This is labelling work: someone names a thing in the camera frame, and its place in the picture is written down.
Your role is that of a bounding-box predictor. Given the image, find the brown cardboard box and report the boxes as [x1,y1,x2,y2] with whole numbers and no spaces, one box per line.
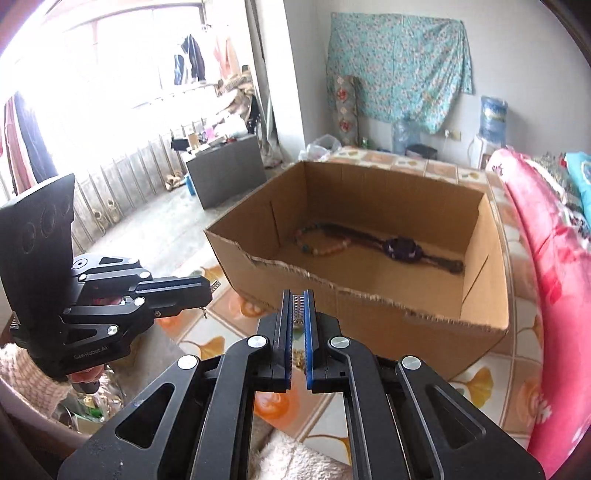
[203,160,511,381]

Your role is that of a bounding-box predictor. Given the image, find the pink hanging garment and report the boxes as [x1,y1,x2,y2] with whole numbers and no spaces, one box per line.
[212,34,241,80]

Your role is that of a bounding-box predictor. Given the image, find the grey patterned blanket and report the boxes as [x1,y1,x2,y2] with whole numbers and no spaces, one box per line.
[531,154,587,217]

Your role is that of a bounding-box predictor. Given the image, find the pile of woven bags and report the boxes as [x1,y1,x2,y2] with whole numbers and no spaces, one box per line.
[216,65,259,134]

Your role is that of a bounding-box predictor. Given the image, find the rolled patterned mat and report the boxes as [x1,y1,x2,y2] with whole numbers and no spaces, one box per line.
[333,75,362,147]

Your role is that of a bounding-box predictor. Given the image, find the teal floral hanging cloth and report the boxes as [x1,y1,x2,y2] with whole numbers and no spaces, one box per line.
[327,11,474,136]

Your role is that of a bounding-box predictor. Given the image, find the blue cartoon pillow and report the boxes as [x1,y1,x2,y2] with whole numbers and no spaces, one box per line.
[564,151,591,204]

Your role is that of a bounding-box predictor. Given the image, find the metal window railing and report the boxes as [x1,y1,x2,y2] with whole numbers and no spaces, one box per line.
[69,131,199,245]

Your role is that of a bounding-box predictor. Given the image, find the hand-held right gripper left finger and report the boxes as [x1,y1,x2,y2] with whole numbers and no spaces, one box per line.
[56,290,293,480]

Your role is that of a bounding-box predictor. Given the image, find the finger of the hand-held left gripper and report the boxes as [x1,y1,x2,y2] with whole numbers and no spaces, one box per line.
[71,254,207,290]
[60,283,214,341]

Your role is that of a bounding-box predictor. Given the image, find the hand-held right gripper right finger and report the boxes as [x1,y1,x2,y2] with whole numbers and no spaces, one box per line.
[304,290,546,480]

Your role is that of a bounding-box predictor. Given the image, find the person's left forearm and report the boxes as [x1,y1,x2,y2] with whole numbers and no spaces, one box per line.
[0,342,72,418]

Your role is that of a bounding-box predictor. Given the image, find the white fluffy garment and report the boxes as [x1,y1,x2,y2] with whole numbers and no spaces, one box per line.
[256,429,354,480]

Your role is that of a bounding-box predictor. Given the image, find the colourful bead necklace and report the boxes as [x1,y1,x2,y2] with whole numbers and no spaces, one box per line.
[293,223,347,257]

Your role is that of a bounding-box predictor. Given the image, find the silver rhinestone earring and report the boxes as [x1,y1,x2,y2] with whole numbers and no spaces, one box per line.
[198,279,221,320]

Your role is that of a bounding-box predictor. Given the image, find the blue water dispenser bottle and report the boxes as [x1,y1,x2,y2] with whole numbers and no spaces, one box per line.
[480,95,509,144]

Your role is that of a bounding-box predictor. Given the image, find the dark hanging jacket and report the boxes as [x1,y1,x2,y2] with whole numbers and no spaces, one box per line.
[174,34,206,86]

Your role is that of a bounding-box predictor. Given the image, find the ginkgo patterned mat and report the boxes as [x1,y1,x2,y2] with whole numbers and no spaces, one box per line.
[157,145,546,462]

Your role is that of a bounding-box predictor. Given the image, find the clear water bottle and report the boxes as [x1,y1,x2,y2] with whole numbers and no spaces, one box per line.
[392,117,422,156]

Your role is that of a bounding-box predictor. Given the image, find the white water dispenser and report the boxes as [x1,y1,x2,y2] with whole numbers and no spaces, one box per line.
[468,134,504,171]

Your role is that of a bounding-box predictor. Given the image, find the white plastic bag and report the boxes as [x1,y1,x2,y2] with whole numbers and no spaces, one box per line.
[299,134,343,161]

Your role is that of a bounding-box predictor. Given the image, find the person's left hand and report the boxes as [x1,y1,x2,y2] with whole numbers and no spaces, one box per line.
[68,364,107,396]

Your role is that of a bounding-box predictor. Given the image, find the dark hanging coat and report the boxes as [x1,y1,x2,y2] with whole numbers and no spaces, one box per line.
[0,92,58,195]

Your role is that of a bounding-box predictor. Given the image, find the pink floral blanket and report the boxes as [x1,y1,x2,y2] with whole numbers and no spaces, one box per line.
[485,148,591,480]

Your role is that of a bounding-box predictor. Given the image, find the grey cabinet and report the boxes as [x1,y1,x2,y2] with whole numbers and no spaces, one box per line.
[182,134,267,210]

